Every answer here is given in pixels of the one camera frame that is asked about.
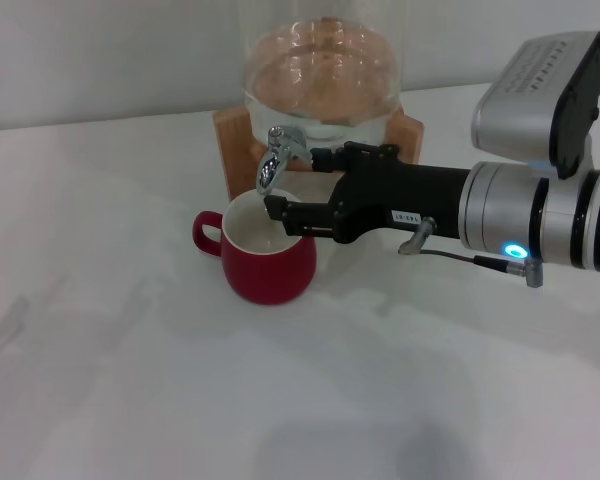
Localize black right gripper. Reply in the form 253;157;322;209
263;141;471;245

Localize chrome metal faucet with lever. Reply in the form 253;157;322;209
256;124;314;197

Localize red ceramic cup white inside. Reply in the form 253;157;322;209
192;188;319;305

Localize wooden dispenser stand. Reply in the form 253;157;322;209
212;107;425;204

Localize clear glass water dispenser jar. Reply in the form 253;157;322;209
240;17;405;151

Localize thin black cable with plugs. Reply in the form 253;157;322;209
397;215;544;289

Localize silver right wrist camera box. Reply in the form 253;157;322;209
469;30;600;181

